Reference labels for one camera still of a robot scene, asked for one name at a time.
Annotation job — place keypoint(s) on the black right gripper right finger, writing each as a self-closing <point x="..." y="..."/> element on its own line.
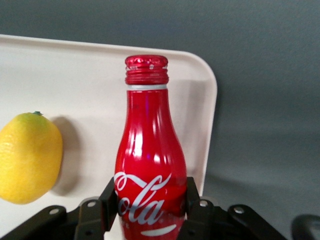
<point x="202" y="220"/>

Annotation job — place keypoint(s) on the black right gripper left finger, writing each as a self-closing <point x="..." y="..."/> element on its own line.
<point x="90" y="220"/>

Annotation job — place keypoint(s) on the beige plastic tray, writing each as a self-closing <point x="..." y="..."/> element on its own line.
<point x="82" y="87"/>

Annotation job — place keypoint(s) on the yellow lemon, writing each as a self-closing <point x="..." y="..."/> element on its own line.
<point x="27" y="160"/>

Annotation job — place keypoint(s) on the red coke bottle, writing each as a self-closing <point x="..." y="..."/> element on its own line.
<point x="150" y="130"/>

